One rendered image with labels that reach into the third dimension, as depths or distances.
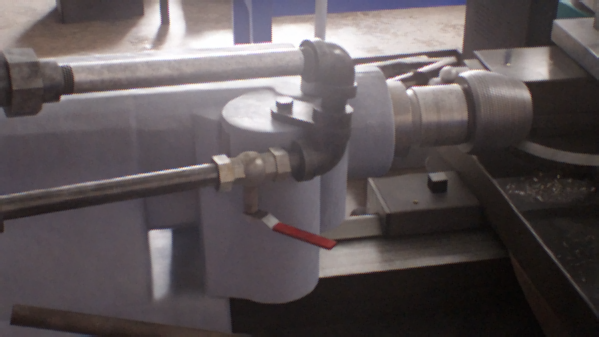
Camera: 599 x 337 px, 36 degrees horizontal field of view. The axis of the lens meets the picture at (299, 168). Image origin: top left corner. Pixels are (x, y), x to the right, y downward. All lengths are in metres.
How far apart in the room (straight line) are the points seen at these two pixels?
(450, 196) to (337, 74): 0.54
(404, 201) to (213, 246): 0.45
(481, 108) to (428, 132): 0.06
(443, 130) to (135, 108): 0.31
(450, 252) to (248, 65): 0.58
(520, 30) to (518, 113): 1.36
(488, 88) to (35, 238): 0.46
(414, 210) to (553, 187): 0.18
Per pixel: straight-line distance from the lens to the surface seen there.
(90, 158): 0.83
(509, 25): 2.35
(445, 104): 0.93
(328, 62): 0.72
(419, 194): 1.24
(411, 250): 1.20
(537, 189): 1.17
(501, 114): 0.93
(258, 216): 0.75
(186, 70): 0.67
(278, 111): 0.77
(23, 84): 0.62
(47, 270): 0.86
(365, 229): 1.22
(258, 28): 2.73
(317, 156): 0.75
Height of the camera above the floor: 1.49
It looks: 28 degrees down
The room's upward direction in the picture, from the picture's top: straight up
